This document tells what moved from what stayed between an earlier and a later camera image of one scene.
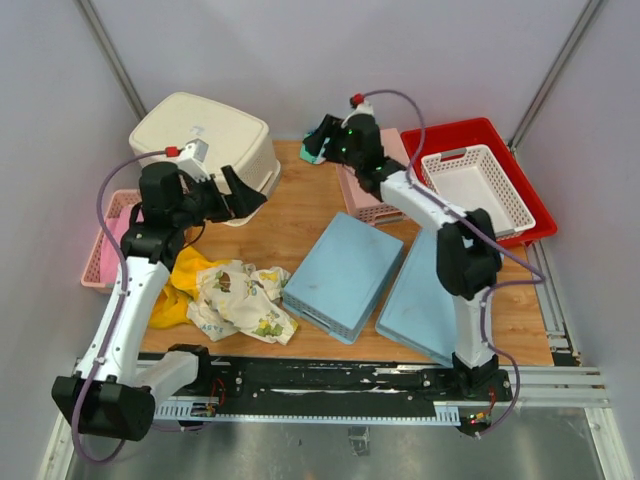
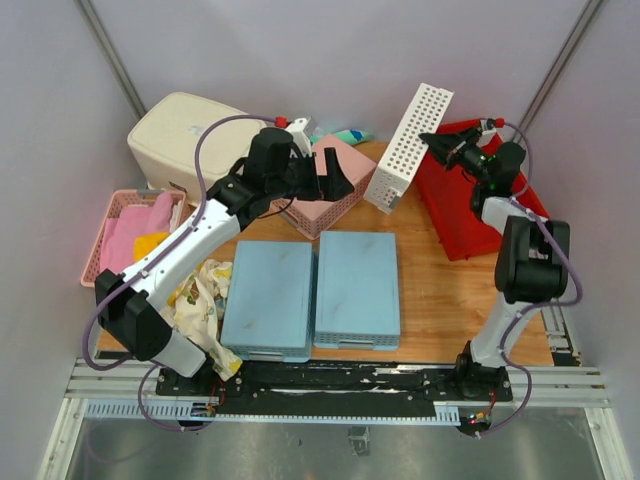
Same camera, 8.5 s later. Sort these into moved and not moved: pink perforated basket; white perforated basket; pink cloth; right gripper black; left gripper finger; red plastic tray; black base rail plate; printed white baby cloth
Moved: white perforated basket; printed white baby cloth; red plastic tray; left gripper finger; right gripper black; pink perforated basket
Not moved: black base rail plate; pink cloth
